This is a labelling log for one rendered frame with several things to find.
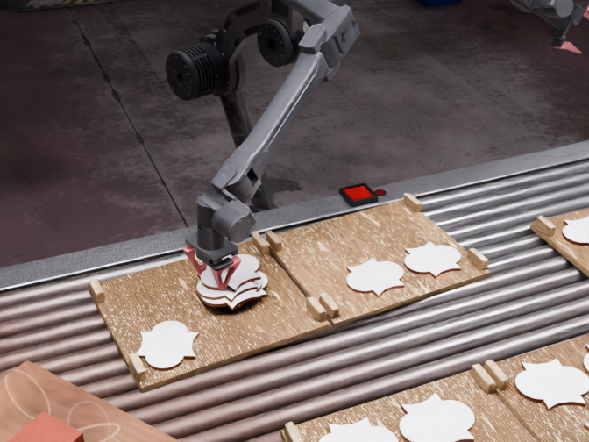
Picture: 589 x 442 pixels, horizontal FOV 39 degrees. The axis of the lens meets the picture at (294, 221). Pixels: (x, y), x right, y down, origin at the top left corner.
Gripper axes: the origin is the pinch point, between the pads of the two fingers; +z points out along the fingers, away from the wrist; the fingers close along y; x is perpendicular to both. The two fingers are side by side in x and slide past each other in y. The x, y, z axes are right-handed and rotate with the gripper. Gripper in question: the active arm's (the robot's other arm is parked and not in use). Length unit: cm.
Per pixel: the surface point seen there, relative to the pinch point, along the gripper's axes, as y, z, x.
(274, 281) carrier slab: 4.3, 5.3, 14.0
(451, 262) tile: 27, 4, 48
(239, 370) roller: 18.8, 7.8, -8.5
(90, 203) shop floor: -186, 98, 76
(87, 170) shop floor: -214, 97, 91
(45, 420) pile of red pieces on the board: 40, -29, -58
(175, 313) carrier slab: -1.7, 5.7, -8.7
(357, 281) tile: 17.2, 4.1, 26.8
